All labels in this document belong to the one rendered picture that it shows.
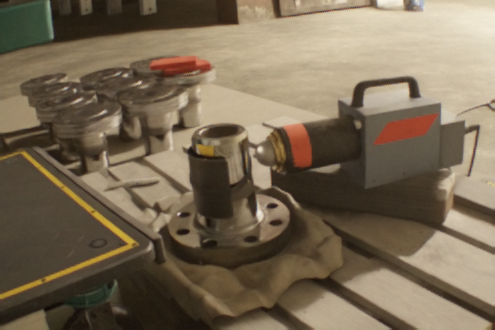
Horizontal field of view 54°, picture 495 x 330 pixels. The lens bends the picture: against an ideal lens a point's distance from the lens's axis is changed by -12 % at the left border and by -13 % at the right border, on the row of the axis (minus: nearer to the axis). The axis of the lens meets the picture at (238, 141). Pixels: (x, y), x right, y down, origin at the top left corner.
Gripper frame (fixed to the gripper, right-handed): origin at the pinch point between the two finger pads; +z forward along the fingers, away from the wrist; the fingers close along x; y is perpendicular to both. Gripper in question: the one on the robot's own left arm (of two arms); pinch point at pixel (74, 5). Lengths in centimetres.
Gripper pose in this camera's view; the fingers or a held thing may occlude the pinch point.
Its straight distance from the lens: 124.3
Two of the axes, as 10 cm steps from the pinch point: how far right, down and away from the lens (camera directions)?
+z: 0.9, 9.4, 3.4
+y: 7.7, -2.8, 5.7
